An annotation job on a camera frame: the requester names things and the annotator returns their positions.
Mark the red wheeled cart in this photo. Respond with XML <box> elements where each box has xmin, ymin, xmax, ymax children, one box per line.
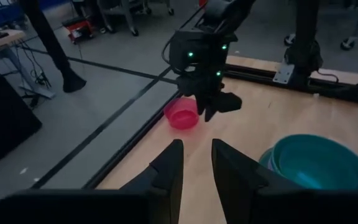
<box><xmin>62</xmin><ymin>16</ymin><xmax>95</xmax><ymax>44</ymax></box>

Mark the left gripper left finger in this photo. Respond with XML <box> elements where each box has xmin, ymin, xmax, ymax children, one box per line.
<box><xmin>119</xmin><ymin>139</ymin><xmax>185</xmax><ymax>224</ymax></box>

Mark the small pink plastic bowl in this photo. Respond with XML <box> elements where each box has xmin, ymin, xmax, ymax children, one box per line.
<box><xmin>163</xmin><ymin>96</ymin><xmax>200</xmax><ymax>131</ymax></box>

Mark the silver base mounting plate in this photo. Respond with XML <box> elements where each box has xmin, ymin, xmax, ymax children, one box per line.
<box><xmin>273</xmin><ymin>60</ymin><xmax>295</xmax><ymax>85</ymax></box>

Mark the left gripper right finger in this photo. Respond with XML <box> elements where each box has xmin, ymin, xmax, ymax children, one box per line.
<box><xmin>211</xmin><ymin>138</ymin><xmax>303</xmax><ymax>224</ymax></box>

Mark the wooden desk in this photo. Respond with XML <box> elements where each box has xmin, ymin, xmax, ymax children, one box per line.
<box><xmin>0</xmin><ymin>28</ymin><xmax>56</xmax><ymax>100</ymax></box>

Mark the grey castor leg frame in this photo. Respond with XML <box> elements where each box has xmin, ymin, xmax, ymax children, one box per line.
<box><xmin>283</xmin><ymin>0</ymin><xmax>358</xmax><ymax>52</ymax></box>

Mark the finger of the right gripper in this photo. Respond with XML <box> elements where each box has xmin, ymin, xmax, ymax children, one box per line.
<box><xmin>196</xmin><ymin>96</ymin><xmax>218</xmax><ymax>123</ymax></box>
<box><xmin>216</xmin><ymin>91</ymin><xmax>243</xmax><ymax>113</ymax></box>

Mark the grey rolling cart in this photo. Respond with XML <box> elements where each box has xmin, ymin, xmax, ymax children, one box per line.
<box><xmin>96</xmin><ymin>0</ymin><xmax>176</xmax><ymax>37</ymax></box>

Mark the black aluminium table frame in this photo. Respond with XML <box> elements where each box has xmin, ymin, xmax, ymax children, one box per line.
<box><xmin>82</xmin><ymin>62</ymin><xmax>358</xmax><ymax>190</ymax></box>

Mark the black box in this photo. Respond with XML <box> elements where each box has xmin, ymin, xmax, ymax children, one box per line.
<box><xmin>0</xmin><ymin>71</ymin><xmax>43</xmax><ymax>175</ymax></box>

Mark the large green plastic bowl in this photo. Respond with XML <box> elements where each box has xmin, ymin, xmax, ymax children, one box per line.
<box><xmin>258</xmin><ymin>146</ymin><xmax>273</xmax><ymax>167</ymax></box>
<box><xmin>270</xmin><ymin>134</ymin><xmax>358</xmax><ymax>190</ymax></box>

